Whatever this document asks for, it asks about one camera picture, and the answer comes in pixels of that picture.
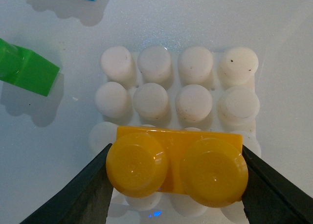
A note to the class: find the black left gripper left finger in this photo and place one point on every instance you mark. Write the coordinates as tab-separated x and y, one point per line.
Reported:
84	200

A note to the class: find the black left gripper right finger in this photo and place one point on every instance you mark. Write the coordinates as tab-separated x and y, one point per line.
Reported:
270	198

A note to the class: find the yellow two-stud block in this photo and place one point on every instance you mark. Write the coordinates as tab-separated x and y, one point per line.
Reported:
209	167

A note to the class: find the white studded base plate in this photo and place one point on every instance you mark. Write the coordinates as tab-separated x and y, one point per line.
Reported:
194	90

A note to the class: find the green two-stud block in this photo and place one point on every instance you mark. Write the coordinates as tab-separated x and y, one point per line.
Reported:
26	69

